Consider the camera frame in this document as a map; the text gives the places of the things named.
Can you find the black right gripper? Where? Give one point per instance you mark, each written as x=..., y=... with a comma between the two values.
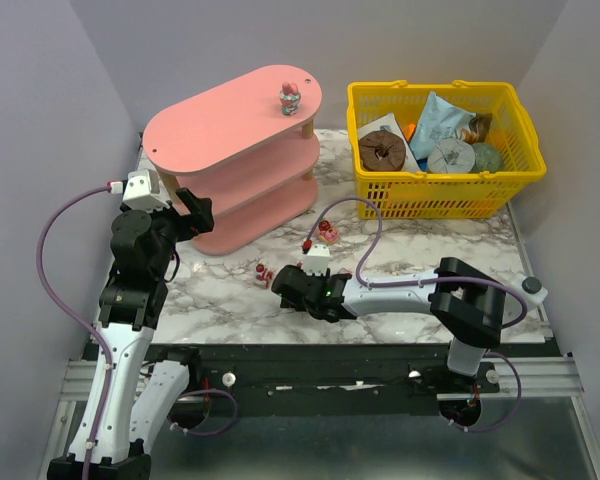
x=285, y=286

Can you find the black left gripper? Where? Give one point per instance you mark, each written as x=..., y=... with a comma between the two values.
x=195, y=214

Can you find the red white bow toy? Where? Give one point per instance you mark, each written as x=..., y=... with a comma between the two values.
x=264, y=275

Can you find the pink flower-ring bunny toy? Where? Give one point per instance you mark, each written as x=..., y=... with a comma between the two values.
x=290, y=97

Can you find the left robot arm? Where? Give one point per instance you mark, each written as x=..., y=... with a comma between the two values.
x=120, y=423

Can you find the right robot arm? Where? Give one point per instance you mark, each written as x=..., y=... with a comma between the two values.
x=472, y=306

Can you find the pink three-tier shelf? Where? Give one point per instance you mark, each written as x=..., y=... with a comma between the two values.
x=232, y=144

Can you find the strawberry donut toy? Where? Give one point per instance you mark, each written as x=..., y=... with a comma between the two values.
x=327, y=232

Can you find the brown round cake pack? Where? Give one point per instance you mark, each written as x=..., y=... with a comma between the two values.
x=382, y=151

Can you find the white flat packet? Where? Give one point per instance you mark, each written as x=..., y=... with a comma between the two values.
x=386, y=123

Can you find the grey round cake pack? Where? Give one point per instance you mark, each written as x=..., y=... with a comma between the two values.
x=451, y=156

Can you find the yellow plastic basket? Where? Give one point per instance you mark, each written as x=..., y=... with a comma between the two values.
x=456, y=196

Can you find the light blue snack bag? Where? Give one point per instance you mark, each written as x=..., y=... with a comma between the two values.
x=440, y=120

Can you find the green round cake pack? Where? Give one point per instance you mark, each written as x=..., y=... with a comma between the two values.
x=487, y=158

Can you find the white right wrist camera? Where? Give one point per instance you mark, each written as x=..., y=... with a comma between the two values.
x=316, y=260

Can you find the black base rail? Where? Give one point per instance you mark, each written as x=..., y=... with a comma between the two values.
x=367, y=379

